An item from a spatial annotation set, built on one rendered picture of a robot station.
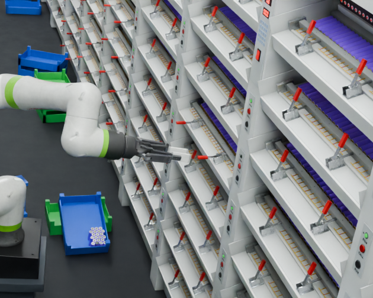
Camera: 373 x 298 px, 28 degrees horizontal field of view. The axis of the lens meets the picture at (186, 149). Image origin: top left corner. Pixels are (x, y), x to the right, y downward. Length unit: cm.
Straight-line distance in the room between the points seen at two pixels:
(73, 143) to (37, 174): 184
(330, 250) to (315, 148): 26
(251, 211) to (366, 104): 72
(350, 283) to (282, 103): 60
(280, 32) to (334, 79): 33
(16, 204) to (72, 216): 86
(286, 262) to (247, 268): 29
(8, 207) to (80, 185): 130
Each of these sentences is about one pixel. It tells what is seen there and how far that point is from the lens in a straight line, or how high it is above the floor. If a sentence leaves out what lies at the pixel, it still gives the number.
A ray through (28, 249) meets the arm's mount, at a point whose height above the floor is 38.
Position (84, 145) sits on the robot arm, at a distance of 232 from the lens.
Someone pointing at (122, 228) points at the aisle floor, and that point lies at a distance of 373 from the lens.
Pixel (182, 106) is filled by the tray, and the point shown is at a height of 90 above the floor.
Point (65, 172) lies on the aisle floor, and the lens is 418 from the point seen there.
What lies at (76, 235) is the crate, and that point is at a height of 4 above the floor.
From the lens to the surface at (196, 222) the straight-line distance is 287.
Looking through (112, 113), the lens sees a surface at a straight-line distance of 413.
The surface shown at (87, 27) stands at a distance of 486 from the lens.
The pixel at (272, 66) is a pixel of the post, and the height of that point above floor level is 135.
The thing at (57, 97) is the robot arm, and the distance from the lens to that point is 240.
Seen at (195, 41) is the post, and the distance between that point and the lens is 280.
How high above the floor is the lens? 208
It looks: 27 degrees down
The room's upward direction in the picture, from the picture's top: 8 degrees clockwise
